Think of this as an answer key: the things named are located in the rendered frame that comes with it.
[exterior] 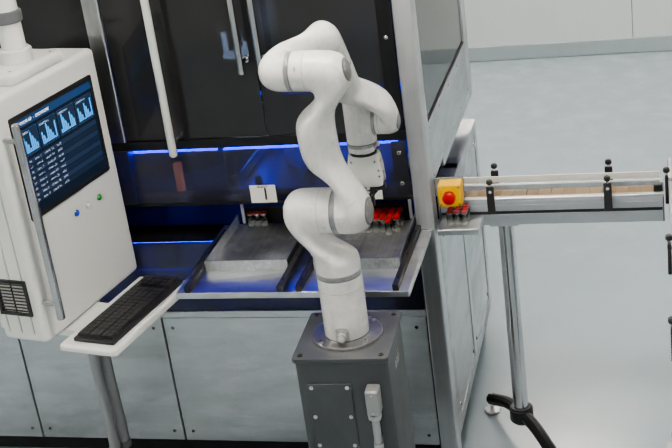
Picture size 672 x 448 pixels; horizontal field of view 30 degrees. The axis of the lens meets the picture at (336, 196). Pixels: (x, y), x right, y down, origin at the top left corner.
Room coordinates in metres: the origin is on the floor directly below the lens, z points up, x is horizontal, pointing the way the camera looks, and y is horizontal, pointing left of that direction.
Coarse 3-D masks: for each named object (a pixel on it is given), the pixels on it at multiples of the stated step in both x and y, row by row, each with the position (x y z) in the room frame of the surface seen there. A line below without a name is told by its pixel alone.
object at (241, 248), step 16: (240, 224) 3.77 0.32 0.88; (272, 224) 3.73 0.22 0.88; (224, 240) 3.63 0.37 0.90; (240, 240) 3.64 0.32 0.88; (256, 240) 3.62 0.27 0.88; (272, 240) 3.61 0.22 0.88; (288, 240) 3.59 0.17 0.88; (208, 256) 3.48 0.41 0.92; (224, 256) 3.54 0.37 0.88; (240, 256) 3.52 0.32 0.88; (256, 256) 3.50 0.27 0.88; (272, 256) 3.49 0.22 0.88; (288, 256) 3.40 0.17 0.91
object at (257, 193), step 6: (252, 186) 3.67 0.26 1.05; (258, 186) 3.67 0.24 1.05; (264, 186) 3.66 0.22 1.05; (270, 186) 3.66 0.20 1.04; (252, 192) 3.67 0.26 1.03; (258, 192) 3.67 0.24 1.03; (264, 192) 3.66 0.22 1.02; (270, 192) 3.66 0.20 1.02; (252, 198) 3.67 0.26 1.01; (258, 198) 3.67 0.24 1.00; (264, 198) 3.66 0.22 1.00; (270, 198) 3.66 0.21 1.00; (276, 198) 3.65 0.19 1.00
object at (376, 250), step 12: (408, 228) 3.56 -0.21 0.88; (348, 240) 3.53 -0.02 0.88; (360, 240) 3.52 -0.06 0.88; (372, 240) 3.50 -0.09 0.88; (384, 240) 3.49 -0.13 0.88; (396, 240) 3.48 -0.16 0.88; (408, 240) 3.44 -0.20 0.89; (360, 252) 3.43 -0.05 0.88; (372, 252) 3.42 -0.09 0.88; (384, 252) 3.41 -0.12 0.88; (396, 252) 3.39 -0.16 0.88; (372, 264) 3.31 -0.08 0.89; (384, 264) 3.30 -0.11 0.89; (396, 264) 3.29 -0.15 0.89
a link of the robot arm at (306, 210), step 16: (304, 192) 2.98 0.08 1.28; (320, 192) 2.96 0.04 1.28; (288, 208) 2.96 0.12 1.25; (304, 208) 2.94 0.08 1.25; (320, 208) 2.93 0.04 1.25; (288, 224) 2.96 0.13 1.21; (304, 224) 2.93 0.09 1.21; (320, 224) 2.92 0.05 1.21; (304, 240) 2.94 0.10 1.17; (320, 240) 2.96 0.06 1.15; (336, 240) 2.99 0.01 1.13; (320, 256) 2.92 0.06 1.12; (336, 256) 2.93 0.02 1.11; (352, 256) 2.94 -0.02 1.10; (320, 272) 2.94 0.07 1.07; (336, 272) 2.91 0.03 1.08; (352, 272) 2.92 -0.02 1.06
